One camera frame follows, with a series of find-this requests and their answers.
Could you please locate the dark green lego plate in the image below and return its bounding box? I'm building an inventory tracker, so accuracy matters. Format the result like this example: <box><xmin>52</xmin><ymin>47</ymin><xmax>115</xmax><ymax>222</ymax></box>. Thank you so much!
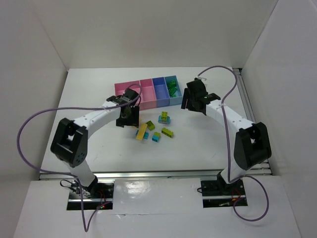
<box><xmin>168</xmin><ymin>88</ymin><xmax>177</xmax><ymax>98</ymax></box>

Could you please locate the long yellow lego brick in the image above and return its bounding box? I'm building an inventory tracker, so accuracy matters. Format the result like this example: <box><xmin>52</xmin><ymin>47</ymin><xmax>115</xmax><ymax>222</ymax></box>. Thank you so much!
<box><xmin>136</xmin><ymin>123</ymin><xmax>148</xmax><ymax>140</ymax></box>

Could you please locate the lime square lego brick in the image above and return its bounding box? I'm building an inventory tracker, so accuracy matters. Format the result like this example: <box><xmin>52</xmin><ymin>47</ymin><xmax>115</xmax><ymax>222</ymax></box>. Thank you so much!
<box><xmin>161</xmin><ymin>112</ymin><xmax>168</xmax><ymax>121</ymax></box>

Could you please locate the turquoise arch lego brick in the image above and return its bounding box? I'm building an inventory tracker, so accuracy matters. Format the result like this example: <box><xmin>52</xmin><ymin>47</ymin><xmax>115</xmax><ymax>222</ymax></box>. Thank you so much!
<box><xmin>158</xmin><ymin>116</ymin><xmax>170</xmax><ymax>124</ymax></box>

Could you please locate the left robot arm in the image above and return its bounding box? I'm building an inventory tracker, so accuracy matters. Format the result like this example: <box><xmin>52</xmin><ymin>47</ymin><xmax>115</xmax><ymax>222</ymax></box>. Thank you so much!
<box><xmin>51</xmin><ymin>88</ymin><xmax>140</xmax><ymax>195</ymax></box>

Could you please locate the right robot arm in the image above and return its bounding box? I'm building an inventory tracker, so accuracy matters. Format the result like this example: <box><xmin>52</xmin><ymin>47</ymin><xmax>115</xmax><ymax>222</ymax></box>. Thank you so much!
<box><xmin>181</xmin><ymin>78</ymin><xmax>272</xmax><ymax>195</ymax></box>

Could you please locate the light blue container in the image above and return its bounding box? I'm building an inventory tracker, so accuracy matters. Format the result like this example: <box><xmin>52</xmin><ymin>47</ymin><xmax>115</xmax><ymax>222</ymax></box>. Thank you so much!
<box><xmin>164</xmin><ymin>75</ymin><xmax>183</xmax><ymax>106</ymax></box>

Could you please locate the large pink container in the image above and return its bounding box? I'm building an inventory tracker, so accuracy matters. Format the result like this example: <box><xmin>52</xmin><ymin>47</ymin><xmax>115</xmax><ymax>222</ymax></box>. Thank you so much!
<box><xmin>114</xmin><ymin>80</ymin><xmax>144</xmax><ymax>110</ymax></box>

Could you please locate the lime printed lego brick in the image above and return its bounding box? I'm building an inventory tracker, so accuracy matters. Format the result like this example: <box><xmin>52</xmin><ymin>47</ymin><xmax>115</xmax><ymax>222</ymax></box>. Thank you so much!
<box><xmin>146</xmin><ymin>120</ymin><xmax>155</xmax><ymax>131</ymax></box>

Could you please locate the narrow pink container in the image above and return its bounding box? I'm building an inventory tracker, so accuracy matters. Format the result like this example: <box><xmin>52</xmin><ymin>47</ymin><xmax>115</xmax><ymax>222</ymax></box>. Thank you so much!
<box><xmin>140</xmin><ymin>79</ymin><xmax>157</xmax><ymax>110</ymax></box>

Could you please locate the blue purple container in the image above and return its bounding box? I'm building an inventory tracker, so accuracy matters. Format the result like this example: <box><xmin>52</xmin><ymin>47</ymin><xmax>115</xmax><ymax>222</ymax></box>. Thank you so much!
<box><xmin>152</xmin><ymin>77</ymin><xmax>169</xmax><ymax>108</ymax></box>

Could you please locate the turquoise yellow stacked lego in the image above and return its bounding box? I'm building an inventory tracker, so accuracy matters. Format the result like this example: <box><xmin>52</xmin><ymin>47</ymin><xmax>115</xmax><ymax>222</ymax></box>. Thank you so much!
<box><xmin>152</xmin><ymin>132</ymin><xmax>160</xmax><ymax>142</ymax></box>

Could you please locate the lime long lego brick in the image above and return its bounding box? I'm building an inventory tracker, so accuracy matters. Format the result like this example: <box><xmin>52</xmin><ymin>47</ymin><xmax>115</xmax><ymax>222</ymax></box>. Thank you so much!
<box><xmin>161</xmin><ymin>127</ymin><xmax>174</xmax><ymax>138</ymax></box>

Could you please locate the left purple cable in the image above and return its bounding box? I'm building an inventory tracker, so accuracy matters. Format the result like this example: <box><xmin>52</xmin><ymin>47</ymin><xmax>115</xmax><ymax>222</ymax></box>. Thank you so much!
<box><xmin>16</xmin><ymin>84</ymin><xmax>143</xmax><ymax>232</ymax></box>

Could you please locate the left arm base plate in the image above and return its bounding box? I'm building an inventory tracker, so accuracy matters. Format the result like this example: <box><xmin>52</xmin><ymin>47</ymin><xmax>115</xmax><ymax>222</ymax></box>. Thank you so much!
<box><xmin>59</xmin><ymin>179</ymin><xmax>114</xmax><ymax>211</ymax></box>

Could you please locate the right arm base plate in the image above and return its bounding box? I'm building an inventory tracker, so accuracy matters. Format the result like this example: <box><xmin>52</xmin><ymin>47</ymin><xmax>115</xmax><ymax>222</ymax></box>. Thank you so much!
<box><xmin>197</xmin><ymin>180</ymin><xmax>248</xmax><ymax>208</ymax></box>

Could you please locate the aluminium rail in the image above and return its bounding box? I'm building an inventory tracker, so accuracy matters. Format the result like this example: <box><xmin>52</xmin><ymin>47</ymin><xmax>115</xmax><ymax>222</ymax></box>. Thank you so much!
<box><xmin>39</xmin><ymin>164</ymin><xmax>272</xmax><ymax>180</ymax></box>

